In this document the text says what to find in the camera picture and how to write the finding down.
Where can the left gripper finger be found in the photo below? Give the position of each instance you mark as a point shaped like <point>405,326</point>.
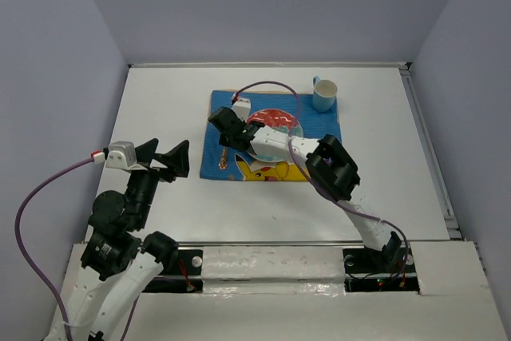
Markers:
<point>176,161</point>
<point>146,151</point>

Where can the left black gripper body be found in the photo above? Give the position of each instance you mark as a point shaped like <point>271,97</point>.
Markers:
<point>144,184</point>

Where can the red and blue ceramic plate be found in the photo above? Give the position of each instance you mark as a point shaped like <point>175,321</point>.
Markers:
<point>278,120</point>

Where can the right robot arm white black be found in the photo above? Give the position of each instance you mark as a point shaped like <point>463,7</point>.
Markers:
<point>328,167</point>

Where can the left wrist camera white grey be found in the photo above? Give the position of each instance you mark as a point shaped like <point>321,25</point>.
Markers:
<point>120,155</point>

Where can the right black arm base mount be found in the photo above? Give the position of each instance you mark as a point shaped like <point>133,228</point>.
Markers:
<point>365,274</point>

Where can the blue paper cup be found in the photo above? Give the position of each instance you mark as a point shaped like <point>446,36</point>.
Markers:
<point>324,94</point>

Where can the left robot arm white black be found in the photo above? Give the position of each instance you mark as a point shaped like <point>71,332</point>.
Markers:
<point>116,266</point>

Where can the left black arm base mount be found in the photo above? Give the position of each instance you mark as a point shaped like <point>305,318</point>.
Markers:
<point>183,276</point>

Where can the gold fork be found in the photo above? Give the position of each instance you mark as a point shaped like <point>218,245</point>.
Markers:
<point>224,159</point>

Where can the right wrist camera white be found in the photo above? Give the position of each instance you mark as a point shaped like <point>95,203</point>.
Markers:
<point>241,106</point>

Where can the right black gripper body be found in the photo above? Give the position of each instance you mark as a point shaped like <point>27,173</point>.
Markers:
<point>223,139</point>

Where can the blue cartoon placemat cloth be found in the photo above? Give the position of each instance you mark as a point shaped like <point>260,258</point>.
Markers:
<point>242,167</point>

